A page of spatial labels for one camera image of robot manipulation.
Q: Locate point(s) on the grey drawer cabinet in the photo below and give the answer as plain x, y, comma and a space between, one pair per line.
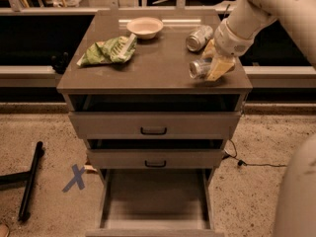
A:
156, 79

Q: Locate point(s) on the black clamp object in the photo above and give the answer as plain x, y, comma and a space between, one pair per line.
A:
60, 63

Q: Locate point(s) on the blue tape cross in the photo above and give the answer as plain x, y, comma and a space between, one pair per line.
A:
76, 179

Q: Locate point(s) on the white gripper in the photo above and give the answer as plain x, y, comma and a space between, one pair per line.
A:
230, 42

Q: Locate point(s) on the silver blue redbull can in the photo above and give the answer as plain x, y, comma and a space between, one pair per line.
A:
199, 68

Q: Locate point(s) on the black stand leg left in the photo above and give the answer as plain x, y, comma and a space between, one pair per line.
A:
28, 178

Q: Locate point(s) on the green chip bag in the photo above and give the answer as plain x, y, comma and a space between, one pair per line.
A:
116, 50

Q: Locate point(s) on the bottom grey drawer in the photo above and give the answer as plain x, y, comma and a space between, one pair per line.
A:
155, 203

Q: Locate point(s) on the middle grey drawer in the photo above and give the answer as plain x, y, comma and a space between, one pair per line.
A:
156, 153

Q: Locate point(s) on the silver green soda can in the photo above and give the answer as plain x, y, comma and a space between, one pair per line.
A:
199, 38

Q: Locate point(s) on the white paper bowl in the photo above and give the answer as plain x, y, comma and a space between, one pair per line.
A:
145, 28

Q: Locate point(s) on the top grey drawer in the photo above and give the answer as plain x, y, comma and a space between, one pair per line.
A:
150, 125

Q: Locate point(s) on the grey drawer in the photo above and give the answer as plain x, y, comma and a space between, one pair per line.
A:
150, 125
156, 153
155, 203

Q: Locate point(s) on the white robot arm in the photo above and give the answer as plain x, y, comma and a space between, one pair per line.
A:
296, 204

